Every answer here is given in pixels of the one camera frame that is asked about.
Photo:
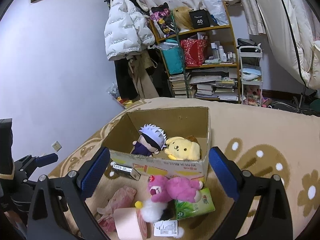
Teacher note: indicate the pink cloth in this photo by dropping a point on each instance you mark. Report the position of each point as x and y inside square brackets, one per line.
[122, 198]

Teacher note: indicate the stack of books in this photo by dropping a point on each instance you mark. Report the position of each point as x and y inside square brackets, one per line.
[217, 83]

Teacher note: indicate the small black white box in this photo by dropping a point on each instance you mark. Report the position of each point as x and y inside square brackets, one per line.
[123, 171]

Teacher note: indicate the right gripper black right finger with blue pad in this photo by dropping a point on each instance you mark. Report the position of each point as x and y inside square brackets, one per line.
[272, 219]

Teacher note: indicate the white puffer jacket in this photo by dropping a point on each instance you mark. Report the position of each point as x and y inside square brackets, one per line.
[126, 31]

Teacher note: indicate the beige floral blanket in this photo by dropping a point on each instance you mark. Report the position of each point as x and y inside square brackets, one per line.
[261, 139]

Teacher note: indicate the wooden shelf unit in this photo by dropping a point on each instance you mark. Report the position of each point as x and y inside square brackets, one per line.
[220, 50]

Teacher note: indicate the beige hanging coat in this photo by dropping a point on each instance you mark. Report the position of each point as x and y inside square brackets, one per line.
[140, 77]

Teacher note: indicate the pink swiss roll plush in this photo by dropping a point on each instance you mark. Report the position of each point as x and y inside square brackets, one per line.
[130, 224]

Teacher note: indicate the blonde wig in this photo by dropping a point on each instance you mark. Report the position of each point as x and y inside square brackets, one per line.
[182, 18]

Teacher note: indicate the white haired doll plush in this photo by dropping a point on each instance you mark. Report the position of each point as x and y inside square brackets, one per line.
[151, 141]

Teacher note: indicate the cream recliner chair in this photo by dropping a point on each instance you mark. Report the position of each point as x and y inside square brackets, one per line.
[293, 35]

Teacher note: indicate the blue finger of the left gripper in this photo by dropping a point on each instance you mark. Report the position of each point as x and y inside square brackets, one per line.
[46, 160]

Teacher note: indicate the open cardboard box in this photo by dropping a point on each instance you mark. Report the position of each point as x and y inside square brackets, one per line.
[183, 135]

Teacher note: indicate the red gift bag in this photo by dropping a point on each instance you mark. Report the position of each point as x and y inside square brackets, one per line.
[194, 52]

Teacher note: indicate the white rolling cart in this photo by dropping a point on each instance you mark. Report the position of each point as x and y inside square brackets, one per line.
[251, 75]

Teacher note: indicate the teal gift bag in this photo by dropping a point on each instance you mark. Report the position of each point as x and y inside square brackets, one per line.
[171, 53]

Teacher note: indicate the yellow dog plush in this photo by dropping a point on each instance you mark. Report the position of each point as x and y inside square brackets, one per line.
[180, 148]

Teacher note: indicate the pink bear plush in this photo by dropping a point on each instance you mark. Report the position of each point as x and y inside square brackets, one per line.
[164, 190]

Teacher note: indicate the white plastic bag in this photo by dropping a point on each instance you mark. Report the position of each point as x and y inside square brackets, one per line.
[217, 11]

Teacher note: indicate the black pink printed bag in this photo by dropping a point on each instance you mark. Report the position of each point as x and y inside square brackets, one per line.
[162, 20]

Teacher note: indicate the white fluffy duck plush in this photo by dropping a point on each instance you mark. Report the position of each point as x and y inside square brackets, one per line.
[161, 216]

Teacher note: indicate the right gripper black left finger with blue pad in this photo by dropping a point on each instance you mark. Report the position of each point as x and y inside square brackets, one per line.
[58, 208]

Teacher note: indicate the black box with 40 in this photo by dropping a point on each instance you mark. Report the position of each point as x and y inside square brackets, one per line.
[199, 19]

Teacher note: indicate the green tissue pack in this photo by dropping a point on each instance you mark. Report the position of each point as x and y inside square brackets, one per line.
[189, 210]

